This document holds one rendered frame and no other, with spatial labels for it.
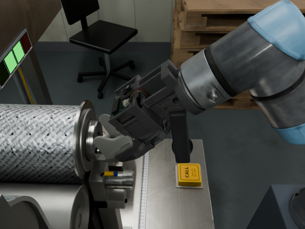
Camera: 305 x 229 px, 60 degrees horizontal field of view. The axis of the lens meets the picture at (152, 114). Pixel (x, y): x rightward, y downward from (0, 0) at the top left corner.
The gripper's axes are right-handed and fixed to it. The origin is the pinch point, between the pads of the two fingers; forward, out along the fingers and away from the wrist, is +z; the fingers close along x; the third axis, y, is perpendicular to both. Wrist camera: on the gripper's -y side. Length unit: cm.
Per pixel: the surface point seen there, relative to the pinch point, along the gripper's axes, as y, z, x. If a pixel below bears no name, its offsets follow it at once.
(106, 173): -1.1, 0.3, 4.0
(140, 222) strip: -29.3, 18.6, -2.9
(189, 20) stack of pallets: -49, 4, -149
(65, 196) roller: 2.7, 5.0, 8.4
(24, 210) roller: 11.5, -3.3, 16.9
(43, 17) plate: 19, 32, -71
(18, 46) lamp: 20, 30, -45
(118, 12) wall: -36, 78, -254
